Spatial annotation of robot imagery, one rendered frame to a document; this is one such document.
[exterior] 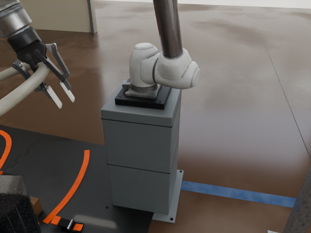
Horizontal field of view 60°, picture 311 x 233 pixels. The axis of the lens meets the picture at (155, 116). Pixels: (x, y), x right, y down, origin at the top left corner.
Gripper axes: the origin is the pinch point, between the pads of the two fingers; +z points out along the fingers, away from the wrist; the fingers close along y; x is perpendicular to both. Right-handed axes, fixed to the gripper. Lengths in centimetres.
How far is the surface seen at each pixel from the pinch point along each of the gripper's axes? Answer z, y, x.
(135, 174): 82, 4, -53
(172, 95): 49, -38, -63
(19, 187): 40, 50, -30
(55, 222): 88, 64, -54
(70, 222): 94, 57, -53
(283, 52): 201, -268, -317
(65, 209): 94, 62, -67
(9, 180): 34, 51, -30
